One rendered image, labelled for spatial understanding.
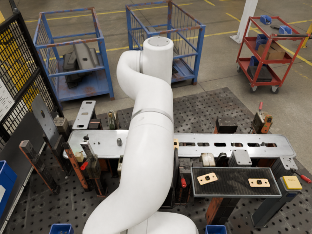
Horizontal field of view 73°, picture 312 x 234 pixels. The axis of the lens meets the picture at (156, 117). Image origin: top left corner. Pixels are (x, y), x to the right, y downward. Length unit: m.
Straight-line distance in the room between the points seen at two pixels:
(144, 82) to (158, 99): 0.08
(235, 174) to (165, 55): 0.67
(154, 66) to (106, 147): 0.81
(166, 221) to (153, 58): 0.40
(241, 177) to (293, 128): 2.28
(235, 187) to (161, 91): 0.67
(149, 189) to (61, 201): 1.25
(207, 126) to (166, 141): 1.51
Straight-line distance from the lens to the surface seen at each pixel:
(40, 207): 1.60
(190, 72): 3.53
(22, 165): 1.38
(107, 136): 1.38
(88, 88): 3.27
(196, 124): 1.87
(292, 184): 1.14
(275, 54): 3.35
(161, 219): 0.45
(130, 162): 0.35
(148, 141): 0.35
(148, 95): 0.45
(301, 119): 3.48
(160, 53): 0.59
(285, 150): 1.49
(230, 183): 1.03
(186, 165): 1.14
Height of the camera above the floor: 2.02
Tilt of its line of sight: 44 degrees down
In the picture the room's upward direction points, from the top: straight up
